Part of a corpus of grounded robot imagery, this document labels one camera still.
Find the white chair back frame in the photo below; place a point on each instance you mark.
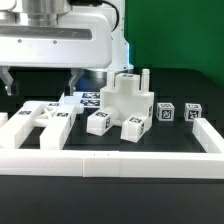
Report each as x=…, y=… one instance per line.
x=55, y=118

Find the white chair seat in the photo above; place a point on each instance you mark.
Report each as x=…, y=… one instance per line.
x=129, y=94

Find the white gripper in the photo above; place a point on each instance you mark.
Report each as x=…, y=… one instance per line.
x=80, y=40

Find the white U-shaped fence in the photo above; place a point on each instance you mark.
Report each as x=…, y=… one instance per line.
x=206, y=165

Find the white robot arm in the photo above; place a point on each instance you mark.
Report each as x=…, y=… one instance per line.
x=46, y=13

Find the white part at left edge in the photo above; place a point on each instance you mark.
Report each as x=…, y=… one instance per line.
x=3, y=118

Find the white marker sheet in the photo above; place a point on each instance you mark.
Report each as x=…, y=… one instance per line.
x=88, y=99

